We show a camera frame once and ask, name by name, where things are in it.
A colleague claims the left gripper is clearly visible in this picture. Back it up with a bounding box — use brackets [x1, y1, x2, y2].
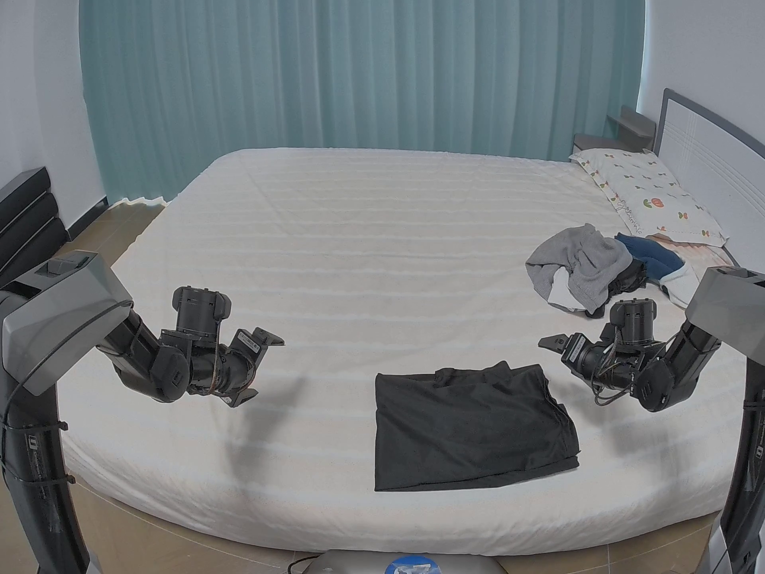
[209, 327, 286, 410]

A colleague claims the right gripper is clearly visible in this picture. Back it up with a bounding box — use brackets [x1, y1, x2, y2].
[539, 334, 619, 390]

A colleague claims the black T-shirt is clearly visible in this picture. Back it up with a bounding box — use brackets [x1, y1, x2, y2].
[373, 364, 582, 492]

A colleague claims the pile of clothes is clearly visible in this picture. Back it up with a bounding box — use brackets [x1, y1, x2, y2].
[525, 224, 697, 320]

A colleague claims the bed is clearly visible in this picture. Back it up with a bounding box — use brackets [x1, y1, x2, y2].
[60, 87, 765, 557]

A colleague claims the white printed pillow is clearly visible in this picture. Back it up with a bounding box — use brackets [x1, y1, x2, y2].
[568, 148, 731, 246]

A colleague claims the grey wooden bedside table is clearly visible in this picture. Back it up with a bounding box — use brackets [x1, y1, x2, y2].
[574, 105, 658, 155]

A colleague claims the blue-green curtain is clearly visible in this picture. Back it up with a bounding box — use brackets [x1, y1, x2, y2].
[78, 0, 649, 202]

